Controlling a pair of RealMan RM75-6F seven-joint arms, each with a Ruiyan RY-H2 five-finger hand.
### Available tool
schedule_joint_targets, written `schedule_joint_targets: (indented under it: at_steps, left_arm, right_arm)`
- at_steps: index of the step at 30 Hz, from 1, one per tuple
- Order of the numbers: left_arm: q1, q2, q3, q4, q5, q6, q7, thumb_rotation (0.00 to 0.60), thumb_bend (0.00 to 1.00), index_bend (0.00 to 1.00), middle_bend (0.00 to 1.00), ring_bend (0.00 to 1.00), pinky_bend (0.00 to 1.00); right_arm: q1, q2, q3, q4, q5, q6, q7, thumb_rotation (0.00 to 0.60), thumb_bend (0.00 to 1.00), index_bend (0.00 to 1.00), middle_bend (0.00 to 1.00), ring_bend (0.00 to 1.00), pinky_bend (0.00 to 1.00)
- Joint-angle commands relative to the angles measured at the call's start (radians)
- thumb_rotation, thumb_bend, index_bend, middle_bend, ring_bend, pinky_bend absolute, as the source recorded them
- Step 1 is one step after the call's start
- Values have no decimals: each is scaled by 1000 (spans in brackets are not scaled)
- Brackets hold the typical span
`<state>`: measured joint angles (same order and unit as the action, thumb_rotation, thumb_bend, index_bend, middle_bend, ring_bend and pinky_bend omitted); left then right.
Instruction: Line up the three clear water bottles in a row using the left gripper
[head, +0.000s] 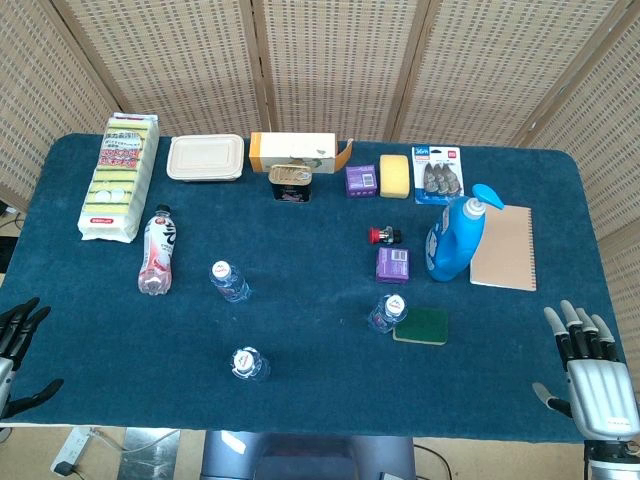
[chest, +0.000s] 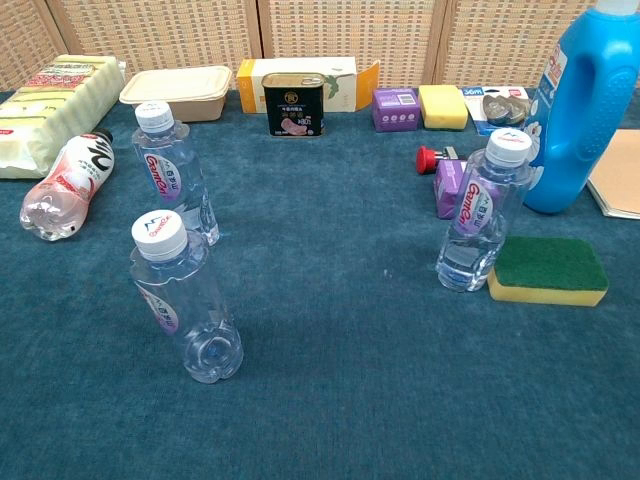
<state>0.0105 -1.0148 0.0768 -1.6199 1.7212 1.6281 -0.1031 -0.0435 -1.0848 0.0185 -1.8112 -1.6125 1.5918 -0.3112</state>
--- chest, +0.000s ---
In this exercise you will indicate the clear small water bottle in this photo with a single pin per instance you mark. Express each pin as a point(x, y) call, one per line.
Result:
point(190, 310)
point(170, 170)
point(475, 225)

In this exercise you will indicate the woven wooden folding screen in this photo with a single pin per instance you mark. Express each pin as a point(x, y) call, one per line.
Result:
point(350, 30)

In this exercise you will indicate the correction tape blister pack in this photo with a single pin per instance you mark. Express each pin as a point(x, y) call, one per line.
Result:
point(500, 110)

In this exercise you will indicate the yellow sponge multipack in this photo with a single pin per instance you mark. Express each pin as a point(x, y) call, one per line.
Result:
point(50, 110)

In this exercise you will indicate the beige lidded food container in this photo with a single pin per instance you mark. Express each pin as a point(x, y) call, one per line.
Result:
point(175, 90)

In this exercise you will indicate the black luncheon meat can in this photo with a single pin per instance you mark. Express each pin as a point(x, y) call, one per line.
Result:
point(292, 110)

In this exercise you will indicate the yellow white carton box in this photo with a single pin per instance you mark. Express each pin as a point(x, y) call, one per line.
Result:
point(345, 85)

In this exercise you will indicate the plain yellow sponge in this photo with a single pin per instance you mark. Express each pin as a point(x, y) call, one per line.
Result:
point(442, 105)

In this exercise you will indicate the green yellow scouring sponge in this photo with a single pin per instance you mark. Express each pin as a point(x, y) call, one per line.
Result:
point(545, 265)

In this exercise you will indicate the pink drink bottle black cap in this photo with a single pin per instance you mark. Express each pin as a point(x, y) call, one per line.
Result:
point(70, 185)

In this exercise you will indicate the small red black toy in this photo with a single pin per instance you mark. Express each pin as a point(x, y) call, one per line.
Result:
point(427, 160)

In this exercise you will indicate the brown spiral notebook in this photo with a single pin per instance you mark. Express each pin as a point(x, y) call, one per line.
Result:
point(620, 170)

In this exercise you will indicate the blue detergent bottle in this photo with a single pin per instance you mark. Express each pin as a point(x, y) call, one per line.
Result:
point(565, 150)

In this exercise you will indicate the small purple cardboard box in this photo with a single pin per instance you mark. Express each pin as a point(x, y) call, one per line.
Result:
point(395, 110)
point(447, 185)

